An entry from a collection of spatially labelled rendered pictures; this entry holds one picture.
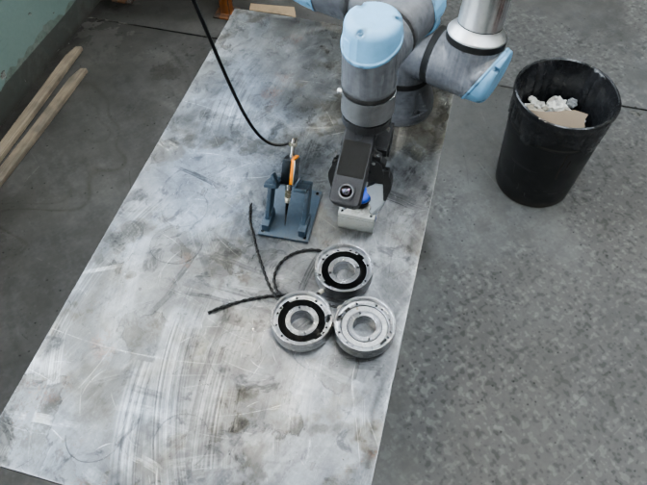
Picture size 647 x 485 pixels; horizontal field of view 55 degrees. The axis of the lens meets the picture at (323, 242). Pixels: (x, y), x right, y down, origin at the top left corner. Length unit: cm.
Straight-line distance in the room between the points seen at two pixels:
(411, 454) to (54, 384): 106
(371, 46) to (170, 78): 211
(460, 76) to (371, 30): 50
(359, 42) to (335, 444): 60
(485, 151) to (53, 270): 164
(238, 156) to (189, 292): 34
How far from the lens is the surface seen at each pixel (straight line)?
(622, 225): 245
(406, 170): 132
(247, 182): 130
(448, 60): 127
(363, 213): 118
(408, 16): 86
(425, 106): 141
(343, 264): 115
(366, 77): 82
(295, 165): 114
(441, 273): 214
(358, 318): 108
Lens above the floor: 178
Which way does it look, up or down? 55 degrees down
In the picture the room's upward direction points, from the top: straight up
